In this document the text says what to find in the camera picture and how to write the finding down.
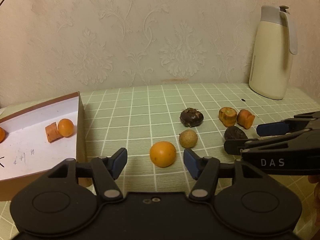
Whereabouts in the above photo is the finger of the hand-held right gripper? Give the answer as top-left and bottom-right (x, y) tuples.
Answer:
(224, 129), (308, 156)
(256, 111), (320, 136)

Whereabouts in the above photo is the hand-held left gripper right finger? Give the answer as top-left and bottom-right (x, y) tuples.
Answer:
(183, 149), (263, 202)

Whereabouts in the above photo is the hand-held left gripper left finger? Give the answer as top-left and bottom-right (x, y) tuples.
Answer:
(47, 147), (128, 202)

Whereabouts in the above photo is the dark chestnut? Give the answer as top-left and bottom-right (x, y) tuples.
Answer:
(180, 107), (204, 128)
(224, 126), (248, 142)

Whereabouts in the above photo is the longan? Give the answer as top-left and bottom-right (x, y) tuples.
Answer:
(179, 129), (198, 148)

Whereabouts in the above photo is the brown-ended carrot piece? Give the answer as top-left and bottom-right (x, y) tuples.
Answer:
(219, 107), (237, 128)

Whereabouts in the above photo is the white cardboard box tray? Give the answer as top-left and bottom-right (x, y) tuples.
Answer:
(0, 92), (88, 202)

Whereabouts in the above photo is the person's right hand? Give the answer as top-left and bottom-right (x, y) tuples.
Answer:
(307, 175), (320, 205)

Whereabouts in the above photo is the green checked tablecloth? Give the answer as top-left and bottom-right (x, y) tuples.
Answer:
(0, 82), (320, 240)

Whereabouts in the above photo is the cream thermos jug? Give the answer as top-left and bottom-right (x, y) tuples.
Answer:
(249, 5), (298, 100)

